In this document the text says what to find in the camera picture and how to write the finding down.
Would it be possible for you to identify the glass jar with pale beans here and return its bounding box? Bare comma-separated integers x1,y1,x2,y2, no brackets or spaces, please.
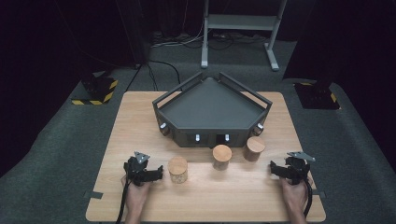
167,155,189,185

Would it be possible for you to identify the dark grey corner shelf rack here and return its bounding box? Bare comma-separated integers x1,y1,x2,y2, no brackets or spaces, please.
151,71,274,149

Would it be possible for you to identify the person's left hand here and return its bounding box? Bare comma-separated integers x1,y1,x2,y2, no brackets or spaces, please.
120,175,153,213

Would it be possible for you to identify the grey metal stand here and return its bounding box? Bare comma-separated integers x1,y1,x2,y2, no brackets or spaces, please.
200,0,289,72

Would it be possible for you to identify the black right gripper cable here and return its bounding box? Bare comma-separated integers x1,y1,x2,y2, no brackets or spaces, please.
302,177,314,218

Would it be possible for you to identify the black yellow striped stand base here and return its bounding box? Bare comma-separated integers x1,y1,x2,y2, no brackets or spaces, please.
71,70,120,106

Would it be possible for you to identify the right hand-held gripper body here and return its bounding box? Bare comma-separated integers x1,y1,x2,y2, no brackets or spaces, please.
285,150,317,187

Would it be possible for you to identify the black floor cable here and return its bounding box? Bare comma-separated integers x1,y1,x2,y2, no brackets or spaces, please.
145,59,182,92

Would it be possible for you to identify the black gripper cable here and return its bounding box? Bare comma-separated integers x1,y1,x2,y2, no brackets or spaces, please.
302,177,314,218
115,178,132,224

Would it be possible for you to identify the glass jar with brown nuts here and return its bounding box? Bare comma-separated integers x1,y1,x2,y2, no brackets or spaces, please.
211,144,233,172

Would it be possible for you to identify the person's right hand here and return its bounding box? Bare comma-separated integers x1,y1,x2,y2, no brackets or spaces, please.
278,175,314,213

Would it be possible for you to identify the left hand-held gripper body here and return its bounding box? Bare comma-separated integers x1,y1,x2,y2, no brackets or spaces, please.
123,151,151,188

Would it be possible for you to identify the glass jar with wooden lid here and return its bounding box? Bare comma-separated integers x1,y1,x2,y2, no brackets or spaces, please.
243,136,267,163

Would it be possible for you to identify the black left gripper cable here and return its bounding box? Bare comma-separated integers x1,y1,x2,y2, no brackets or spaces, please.
115,178,132,224

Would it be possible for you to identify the bundle of floor cables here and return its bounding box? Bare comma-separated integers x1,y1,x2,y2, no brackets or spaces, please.
150,29,269,51

